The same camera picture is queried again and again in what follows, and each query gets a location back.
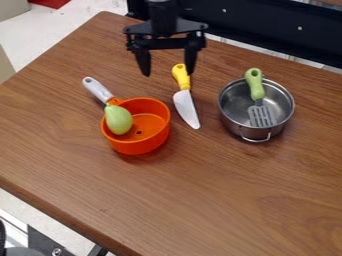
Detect silver pot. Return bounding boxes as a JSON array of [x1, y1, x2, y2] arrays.
[[216, 75, 297, 144]]

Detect yellow-handled toy knife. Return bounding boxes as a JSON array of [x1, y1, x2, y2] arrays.
[[171, 63, 202, 131]]

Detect orange pot with grey handle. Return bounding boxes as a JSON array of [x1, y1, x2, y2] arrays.
[[81, 76, 173, 156]]

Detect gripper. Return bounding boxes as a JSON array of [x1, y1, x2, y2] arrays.
[[122, 17, 210, 78]]

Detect green-handled grey spatula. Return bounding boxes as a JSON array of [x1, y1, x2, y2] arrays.
[[243, 67, 278, 128]]

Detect green toy pear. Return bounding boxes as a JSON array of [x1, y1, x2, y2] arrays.
[[102, 103, 135, 136]]

